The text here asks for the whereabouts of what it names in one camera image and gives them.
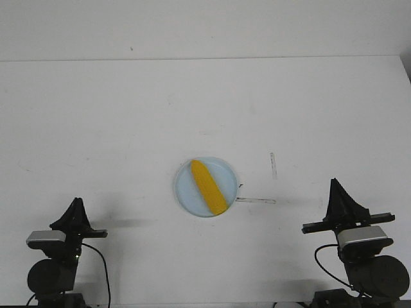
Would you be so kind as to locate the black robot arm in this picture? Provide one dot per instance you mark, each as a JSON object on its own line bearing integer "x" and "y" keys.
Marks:
{"x": 51, "y": 280}
{"x": 374, "y": 280}

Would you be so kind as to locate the yellow corn cob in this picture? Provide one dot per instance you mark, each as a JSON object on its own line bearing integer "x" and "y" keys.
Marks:
{"x": 208, "y": 188}

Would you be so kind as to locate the vertical clear tape strip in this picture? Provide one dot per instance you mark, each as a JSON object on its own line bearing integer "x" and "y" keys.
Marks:
{"x": 273, "y": 165}

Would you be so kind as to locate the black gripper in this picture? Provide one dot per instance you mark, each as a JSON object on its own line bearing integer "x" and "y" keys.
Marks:
{"x": 341, "y": 204}
{"x": 74, "y": 239}

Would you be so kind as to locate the light blue round plate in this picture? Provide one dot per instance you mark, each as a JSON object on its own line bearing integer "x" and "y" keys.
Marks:
{"x": 188, "y": 195}

